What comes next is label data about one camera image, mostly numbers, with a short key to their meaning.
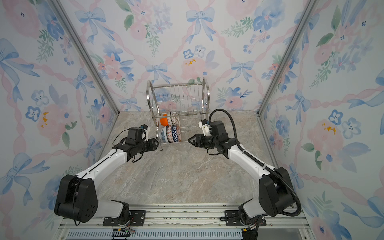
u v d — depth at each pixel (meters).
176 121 0.98
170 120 0.98
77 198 0.42
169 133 0.90
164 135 0.90
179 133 1.02
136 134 0.68
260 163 0.48
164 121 0.97
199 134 0.72
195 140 0.73
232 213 0.75
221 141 0.64
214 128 0.66
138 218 0.74
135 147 0.66
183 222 0.74
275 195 0.42
